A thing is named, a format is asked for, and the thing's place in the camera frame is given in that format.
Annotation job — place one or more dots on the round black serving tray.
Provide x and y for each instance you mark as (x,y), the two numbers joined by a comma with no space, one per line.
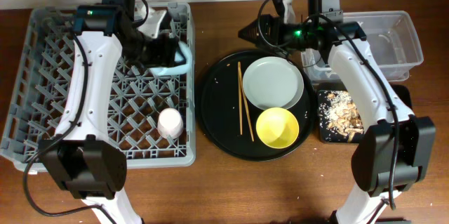
(217,109)

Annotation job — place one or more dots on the wooden chopstick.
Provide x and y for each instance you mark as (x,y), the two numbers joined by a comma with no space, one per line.
(245,102)
(240,97)

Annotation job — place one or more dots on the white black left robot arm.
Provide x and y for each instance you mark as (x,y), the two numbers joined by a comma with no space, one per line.
(79,157)

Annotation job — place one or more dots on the black rectangular waste tray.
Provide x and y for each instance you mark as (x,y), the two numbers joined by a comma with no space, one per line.
(326,132)

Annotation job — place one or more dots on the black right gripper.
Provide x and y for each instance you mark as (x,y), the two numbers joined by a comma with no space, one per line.
(269,21)

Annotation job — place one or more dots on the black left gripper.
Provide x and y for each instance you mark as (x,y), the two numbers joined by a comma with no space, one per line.
(165,53)

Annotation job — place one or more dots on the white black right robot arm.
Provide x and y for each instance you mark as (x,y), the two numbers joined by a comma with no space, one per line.
(395,151)

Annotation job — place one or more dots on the peanut shell food scraps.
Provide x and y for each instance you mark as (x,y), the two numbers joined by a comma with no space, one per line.
(343,113)

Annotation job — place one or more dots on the grey round plate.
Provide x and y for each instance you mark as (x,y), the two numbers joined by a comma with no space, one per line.
(273,82)

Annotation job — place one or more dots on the grey plastic dishwasher rack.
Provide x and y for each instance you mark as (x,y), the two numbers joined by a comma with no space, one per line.
(137,98)

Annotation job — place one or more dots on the clear plastic waste bin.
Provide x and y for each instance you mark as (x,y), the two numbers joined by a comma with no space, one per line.
(393,41)

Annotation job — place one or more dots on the yellow bowl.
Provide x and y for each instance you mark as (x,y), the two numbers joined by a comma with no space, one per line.
(277,128)

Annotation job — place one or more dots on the pink plastic cup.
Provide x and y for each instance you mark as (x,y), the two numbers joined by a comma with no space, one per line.
(170,123)

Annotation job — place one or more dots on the light blue plastic cup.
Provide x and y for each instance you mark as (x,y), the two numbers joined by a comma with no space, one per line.
(183,63)

